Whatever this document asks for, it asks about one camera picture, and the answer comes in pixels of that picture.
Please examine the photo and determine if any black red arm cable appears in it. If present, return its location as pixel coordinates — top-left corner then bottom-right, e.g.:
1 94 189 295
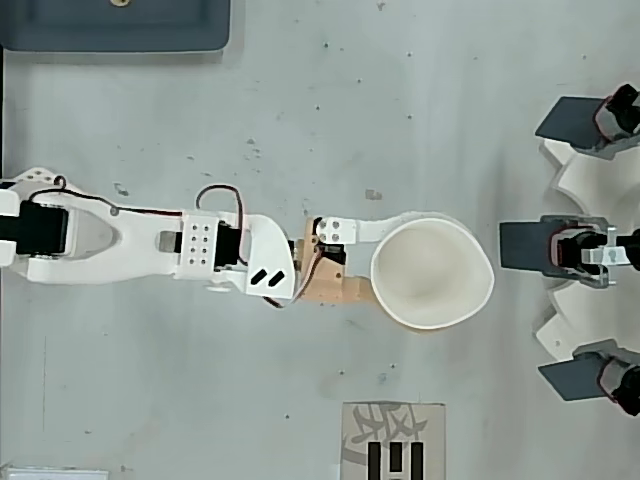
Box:
52 174 250 267

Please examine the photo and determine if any dark grey paddle plate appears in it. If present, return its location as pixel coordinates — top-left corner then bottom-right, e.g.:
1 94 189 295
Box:
537 352 609 403
498 221 554 274
533 96 609 151

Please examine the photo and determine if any red white wrist cable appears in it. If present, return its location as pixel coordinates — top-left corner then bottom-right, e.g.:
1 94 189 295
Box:
262 244 322 311

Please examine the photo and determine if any silver metal bracket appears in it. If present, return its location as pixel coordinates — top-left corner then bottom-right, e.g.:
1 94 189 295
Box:
588 226 630 287

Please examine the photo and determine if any blue grey plastic tray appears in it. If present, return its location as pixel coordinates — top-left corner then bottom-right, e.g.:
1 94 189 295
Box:
0 0 233 53

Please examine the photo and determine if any tan gripper with servo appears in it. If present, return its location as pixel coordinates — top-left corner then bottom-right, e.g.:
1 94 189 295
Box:
292 210 454 307

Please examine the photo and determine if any grey printed paper card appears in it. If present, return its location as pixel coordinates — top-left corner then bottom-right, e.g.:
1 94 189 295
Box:
341 401 447 480

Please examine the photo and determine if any black servo motor grey frame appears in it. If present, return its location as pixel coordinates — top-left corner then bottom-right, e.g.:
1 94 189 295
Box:
572 338 640 418
539 214 640 290
592 83 640 161

